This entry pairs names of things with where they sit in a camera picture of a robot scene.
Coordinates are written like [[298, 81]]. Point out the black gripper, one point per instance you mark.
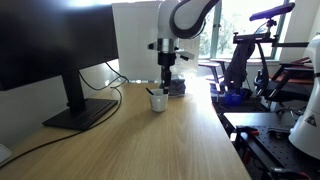
[[166, 59]]

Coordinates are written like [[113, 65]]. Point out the black marker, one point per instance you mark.
[[149, 91]]

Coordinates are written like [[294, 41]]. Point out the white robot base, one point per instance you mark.
[[308, 120]]

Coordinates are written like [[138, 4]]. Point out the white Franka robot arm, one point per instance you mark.
[[180, 16]]

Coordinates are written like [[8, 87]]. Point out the white ceramic mug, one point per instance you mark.
[[158, 102]]

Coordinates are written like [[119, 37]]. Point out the clear plastic box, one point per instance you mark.
[[177, 87]]

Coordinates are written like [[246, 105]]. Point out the black item in box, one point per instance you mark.
[[178, 86]]

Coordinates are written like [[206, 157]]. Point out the white board panel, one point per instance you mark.
[[136, 43]]

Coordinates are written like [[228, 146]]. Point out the blue plastic object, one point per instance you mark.
[[234, 98]]

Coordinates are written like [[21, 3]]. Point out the black hanging cloth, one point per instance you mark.
[[238, 65]]

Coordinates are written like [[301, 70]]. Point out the black monitor stand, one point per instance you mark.
[[78, 110]]

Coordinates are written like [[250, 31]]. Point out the orange and black clamp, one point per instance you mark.
[[248, 130]]

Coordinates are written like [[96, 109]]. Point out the black perforated breadboard table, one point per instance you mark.
[[266, 143]]

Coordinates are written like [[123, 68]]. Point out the black and orange chair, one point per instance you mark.
[[290, 83]]

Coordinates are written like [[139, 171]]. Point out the black computer monitor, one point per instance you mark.
[[50, 40]]

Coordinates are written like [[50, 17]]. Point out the purple padded seat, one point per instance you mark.
[[271, 11]]

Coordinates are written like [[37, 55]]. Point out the white flat device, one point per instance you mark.
[[4, 154]]

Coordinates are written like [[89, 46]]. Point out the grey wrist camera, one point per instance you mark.
[[185, 54]]

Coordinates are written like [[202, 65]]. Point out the black metal frame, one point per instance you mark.
[[263, 39]]

